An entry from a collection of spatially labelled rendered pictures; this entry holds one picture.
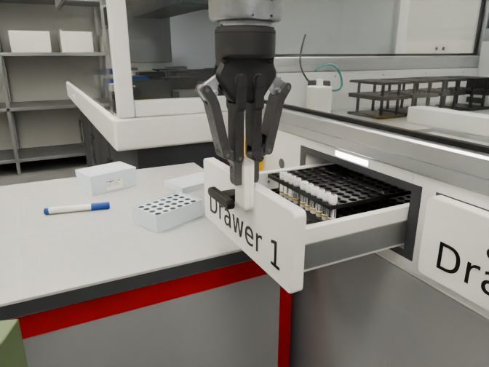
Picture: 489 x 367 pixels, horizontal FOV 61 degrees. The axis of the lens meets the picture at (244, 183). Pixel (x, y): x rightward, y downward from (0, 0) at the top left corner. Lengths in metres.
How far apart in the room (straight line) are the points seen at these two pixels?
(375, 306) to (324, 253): 0.21
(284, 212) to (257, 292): 0.37
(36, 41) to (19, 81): 0.57
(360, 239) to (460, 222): 0.12
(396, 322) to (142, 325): 0.42
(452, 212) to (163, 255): 0.47
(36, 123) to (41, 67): 0.57
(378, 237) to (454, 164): 0.14
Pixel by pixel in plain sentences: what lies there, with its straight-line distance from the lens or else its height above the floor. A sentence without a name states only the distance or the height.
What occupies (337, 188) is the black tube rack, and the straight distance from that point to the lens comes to 0.66.
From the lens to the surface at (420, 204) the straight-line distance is 0.62.
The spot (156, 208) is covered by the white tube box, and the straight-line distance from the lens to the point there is 0.87.
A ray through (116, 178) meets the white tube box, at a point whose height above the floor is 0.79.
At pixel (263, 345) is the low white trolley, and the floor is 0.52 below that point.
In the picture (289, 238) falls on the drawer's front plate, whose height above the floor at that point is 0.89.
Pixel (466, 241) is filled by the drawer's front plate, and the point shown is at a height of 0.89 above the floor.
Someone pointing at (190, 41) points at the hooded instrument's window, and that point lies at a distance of 1.41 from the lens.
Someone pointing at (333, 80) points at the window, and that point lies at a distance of 0.76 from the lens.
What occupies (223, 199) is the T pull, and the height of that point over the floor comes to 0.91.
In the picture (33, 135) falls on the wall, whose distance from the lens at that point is 4.82.
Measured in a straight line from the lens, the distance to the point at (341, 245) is 0.57.
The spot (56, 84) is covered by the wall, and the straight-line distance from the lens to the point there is 4.77.
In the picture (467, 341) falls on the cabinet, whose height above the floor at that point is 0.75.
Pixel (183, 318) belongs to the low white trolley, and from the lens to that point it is 0.80.
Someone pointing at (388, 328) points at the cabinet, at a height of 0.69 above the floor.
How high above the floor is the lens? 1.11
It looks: 18 degrees down
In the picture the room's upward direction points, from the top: straight up
